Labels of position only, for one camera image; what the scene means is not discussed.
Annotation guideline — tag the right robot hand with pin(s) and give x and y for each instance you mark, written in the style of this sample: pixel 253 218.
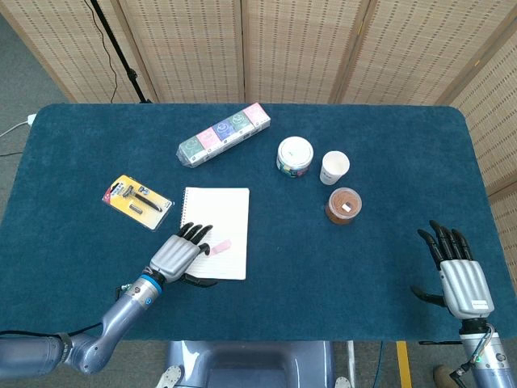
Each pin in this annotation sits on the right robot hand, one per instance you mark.
pixel 464 287

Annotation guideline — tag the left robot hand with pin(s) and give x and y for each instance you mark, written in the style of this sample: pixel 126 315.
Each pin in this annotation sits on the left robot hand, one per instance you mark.
pixel 175 258

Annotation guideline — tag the small pink eraser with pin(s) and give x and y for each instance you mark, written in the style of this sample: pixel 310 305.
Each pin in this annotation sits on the small pink eraser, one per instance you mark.
pixel 222 246

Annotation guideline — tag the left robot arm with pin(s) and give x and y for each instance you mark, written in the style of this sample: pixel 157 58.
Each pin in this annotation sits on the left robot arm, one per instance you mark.
pixel 117 319

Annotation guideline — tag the white spiral notebook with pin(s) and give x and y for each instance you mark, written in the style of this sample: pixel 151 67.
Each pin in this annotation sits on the white spiral notebook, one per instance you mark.
pixel 220 210

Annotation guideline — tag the yellow razor blister pack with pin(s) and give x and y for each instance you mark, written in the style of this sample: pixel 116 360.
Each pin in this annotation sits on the yellow razor blister pack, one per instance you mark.
pixel 139 204

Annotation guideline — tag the brown shoe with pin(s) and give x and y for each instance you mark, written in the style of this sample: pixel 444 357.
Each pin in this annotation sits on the brown shoe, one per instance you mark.
pixel 443 376

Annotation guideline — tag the grey perforated foot plate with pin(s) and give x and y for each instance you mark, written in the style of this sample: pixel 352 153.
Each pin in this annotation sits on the grey perforated foot plate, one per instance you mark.
pixel 169 376
pixel 342 383

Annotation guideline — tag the blue-grey robot torso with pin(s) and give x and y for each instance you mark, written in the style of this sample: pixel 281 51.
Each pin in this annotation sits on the blue-grey robot torso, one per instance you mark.
pixel 250 363

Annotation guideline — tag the multicolour tissue multipack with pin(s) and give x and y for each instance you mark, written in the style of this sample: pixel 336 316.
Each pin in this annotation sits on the multicolour tissue multipack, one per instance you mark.
pixel 222 135

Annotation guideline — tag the white table leg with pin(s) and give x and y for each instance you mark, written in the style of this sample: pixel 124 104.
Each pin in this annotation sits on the white table leg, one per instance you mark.
pixel 350 359

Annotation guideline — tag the blue velvet table cloth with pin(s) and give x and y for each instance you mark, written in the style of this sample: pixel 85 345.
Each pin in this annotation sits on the blue velvet table cloth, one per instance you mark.
pixel 323 283

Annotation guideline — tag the clear jar of rubber bands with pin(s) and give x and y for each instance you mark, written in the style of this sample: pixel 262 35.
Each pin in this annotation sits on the clear jar of rubber bands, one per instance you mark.
pixel 343 206

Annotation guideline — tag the clear jar of binder clips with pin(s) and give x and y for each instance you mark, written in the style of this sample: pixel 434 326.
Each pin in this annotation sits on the clear jar of binder clips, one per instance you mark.
pixel 295 155

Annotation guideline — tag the white paper cup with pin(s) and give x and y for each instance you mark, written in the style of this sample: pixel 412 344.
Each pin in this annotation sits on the white paper cup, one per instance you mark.
pixel 334 167

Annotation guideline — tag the white power plug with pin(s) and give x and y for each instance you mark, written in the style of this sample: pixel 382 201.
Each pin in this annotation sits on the white power plug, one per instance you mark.
pixel 31 119

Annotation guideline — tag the black tripod stand pole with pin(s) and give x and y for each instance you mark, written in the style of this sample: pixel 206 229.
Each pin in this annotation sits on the black tripod stand pole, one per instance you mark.
pixel 121 52

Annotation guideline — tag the bamboo folding screen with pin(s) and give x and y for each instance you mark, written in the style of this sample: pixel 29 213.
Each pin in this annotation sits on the bamboo folding screen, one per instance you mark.
pixel 295 48

